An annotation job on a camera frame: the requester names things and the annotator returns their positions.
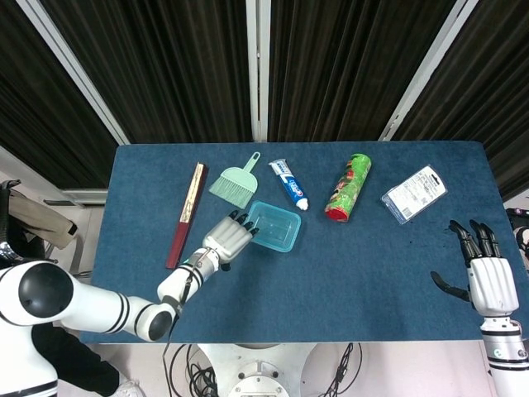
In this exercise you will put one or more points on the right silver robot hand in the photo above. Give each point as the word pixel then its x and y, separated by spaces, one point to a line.
pixel 494 285

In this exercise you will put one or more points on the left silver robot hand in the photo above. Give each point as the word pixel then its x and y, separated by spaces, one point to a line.
pixel 225 240

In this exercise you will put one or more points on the clear plastic container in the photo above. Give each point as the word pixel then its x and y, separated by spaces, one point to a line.
pixel 274 247

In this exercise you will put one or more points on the blue plastic container lid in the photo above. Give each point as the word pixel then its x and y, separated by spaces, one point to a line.
pixel 274 221

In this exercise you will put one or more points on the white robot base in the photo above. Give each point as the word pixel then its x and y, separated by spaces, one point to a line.
pixel 256 368

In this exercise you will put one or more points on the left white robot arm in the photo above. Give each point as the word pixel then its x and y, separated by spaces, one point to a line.
pixel 95 306

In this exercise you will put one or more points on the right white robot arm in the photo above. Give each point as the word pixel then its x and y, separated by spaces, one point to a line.
pixel 506 355

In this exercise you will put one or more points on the dark red folding fan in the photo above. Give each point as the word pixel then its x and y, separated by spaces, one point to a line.
pixel 190 207

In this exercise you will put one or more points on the green mini hand brush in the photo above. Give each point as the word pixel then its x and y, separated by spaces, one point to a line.
pixel 235 184

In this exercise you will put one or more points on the blue white toothpaste tube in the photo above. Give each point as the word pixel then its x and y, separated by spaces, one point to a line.
pixel 291 186

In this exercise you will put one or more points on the clear blister pack card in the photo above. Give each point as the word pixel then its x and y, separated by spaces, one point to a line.
pixel 415 194

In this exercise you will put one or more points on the blue fabric table cover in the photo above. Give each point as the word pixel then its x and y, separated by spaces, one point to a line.
pixel 351 281

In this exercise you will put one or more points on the green red chips can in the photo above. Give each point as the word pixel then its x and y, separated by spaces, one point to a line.
pixel 349 186

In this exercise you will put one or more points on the dark curtain panel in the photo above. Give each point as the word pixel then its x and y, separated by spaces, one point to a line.
pixel 41 107
pixel 496 103
pixel 173 70
pixel 339 70

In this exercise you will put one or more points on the white sneaker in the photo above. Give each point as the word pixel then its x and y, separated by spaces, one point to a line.
pixel 128 389

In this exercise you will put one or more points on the chair with beige coat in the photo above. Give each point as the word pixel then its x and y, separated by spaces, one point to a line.
pixel 37 219

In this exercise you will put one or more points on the black trouser leg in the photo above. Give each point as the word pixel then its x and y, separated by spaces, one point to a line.
pixel 74 364

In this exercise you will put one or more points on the white screen frame post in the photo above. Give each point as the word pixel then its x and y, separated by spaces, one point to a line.
pixel 425 70
pixel 74 70
pixel 257 70

